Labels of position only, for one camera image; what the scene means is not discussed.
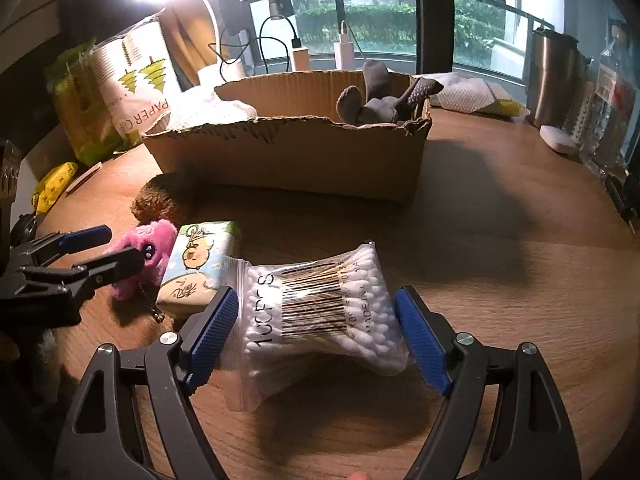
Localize garden trees and bushes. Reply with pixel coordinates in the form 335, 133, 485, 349
287, 0, 507, 47

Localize white waffle cloth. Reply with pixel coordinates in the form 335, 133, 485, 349
167, 86, 258, 130

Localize cardboard box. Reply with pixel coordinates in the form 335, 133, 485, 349
141, 71, 433, 203

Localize steel mug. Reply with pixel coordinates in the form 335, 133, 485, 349
525, 27, 589, 129

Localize person's left forearm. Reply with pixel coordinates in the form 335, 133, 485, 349
0, 329, 66, 411

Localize yellow sponge pack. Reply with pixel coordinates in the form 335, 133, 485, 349
482, 95, 531, 122

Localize pink plush toy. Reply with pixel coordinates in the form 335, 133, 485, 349
107, 219, 178, 322

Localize cartoon print tissue pack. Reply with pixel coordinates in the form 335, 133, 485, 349
156, 220, 243, 308

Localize brown plush toy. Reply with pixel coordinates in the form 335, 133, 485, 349
131, 175, 197, 224

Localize white wipes pack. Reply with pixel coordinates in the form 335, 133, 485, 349
430, 71, 502, 114

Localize beige curtain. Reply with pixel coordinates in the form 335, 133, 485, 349
162, 0, 222, 88

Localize white cable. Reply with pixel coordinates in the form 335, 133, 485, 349
342, 20, 367, 61

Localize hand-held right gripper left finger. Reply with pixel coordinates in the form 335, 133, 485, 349
52, 286, 240, 480

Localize black cable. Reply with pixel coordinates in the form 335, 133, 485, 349
207, 12, 302, 77

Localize balcony railing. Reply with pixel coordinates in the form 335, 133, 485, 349
245, 0, 556, 61

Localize clear water bottle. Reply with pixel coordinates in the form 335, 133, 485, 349
580, 22, 637, 172

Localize beige stick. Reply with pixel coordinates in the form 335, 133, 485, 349
65, 161, 104, 195

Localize paper cup pack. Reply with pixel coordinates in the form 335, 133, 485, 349
90, 15, 183, 152

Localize black box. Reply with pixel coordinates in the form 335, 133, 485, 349
604, 170, 640, 237

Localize cotton swab bag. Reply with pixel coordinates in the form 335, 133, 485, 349
217, 241, 416, 413

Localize small white case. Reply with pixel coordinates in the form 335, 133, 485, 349
539, 125, 582, 154

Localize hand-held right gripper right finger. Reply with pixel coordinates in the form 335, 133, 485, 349
392, 285, 583, 480

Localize green package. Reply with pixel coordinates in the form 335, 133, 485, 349
44, 40, 126, 167

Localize white desk lamp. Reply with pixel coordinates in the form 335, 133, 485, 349
117, 0, 246, 92

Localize black window frame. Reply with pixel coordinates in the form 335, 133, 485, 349
215, 0, 566, 82

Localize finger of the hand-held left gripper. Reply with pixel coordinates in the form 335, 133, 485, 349
30, 225, 113, 266
17, 245, 146, 302

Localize yellow packet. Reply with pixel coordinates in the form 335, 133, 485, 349
31, 162, 79, 216

